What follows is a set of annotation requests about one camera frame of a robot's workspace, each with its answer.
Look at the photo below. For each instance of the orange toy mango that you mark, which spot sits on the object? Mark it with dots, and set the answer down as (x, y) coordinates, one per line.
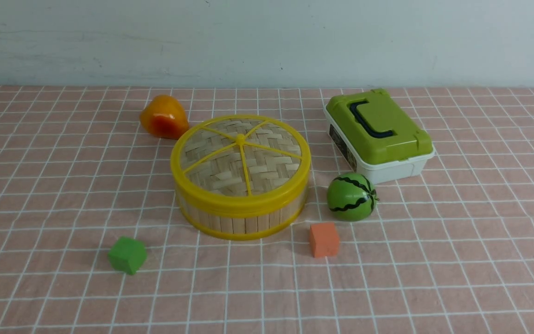
(164, 117)

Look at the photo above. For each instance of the yellow bamboo steamer basket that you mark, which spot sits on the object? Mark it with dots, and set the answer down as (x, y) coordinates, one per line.
(257, 225)

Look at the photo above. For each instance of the pink checked tablecloth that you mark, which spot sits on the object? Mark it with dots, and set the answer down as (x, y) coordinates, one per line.
(449, 251)

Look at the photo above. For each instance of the orange foam cube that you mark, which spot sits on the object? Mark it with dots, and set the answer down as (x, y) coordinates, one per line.
(324, 240)

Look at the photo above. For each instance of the green foam cube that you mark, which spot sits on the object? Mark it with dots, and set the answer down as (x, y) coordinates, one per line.
(127, 255)

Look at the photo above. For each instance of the green toy watermelon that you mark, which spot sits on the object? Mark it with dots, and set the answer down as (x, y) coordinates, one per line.
(351, 197)

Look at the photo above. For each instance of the yellow bamboo steamer lid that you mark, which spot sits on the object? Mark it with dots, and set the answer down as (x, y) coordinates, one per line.
(241, 166)

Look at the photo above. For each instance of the green lidded white box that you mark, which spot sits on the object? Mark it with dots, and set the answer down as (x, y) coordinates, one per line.
(377, 137)

